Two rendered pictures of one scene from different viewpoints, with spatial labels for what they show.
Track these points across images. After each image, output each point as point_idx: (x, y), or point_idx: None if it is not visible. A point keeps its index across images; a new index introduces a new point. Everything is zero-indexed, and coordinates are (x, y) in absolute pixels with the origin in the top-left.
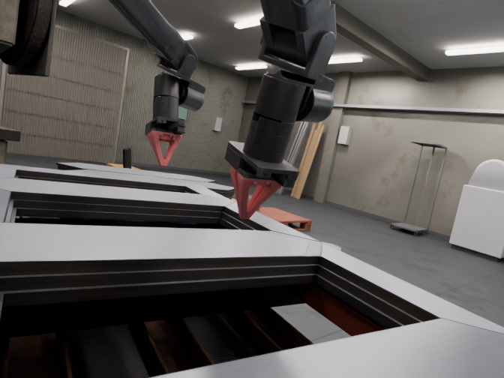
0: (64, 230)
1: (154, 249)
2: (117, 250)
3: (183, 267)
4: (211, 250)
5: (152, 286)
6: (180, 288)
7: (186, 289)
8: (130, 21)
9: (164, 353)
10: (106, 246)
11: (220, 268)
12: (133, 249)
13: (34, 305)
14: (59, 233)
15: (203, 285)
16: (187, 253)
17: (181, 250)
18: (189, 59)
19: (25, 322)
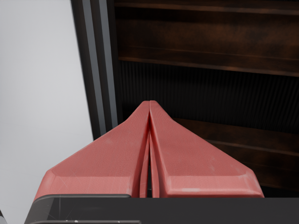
0: (7, 182)
1: (50, 114)
2: (63, 157)
3: (91, 78)
4: (34, 11)
5: (117, 111)
6: (116, 72)
7: (116, 62)
8: None
9: (123, 24)
10: (52, 163)
11: (88, 6)
12: (56, 139)
13: None
14: (20, 189)
15: (112, 34)
16: (58, 70)
17: (44, 72)
18: None
19: None
